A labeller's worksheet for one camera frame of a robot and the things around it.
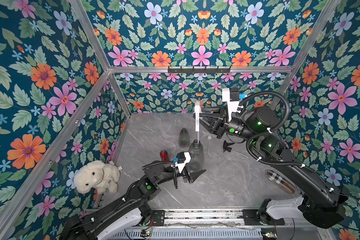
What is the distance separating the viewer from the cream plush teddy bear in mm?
706

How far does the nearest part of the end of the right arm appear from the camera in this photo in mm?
425

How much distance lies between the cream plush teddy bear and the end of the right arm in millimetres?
668
